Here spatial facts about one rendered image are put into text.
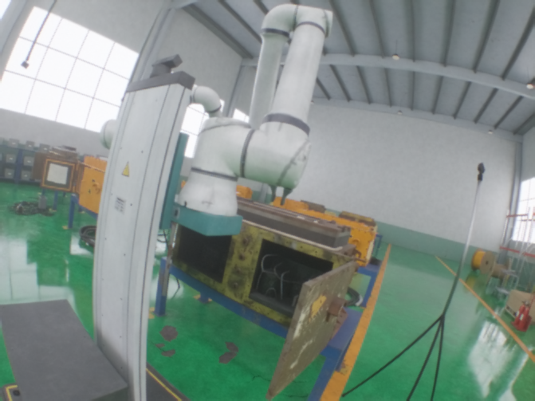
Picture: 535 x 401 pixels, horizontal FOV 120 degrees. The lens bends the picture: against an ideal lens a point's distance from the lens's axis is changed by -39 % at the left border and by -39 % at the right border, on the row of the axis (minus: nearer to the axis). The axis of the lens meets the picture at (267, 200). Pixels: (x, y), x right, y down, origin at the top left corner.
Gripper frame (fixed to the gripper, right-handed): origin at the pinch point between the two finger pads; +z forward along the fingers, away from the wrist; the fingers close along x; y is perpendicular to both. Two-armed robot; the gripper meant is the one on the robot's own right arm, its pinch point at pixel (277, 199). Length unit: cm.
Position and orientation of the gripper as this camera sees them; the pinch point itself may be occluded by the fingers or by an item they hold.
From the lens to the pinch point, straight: 129.7
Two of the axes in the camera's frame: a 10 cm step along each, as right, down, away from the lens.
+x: 8.8, 3.4, -3.4
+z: -1.7, 8.8, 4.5
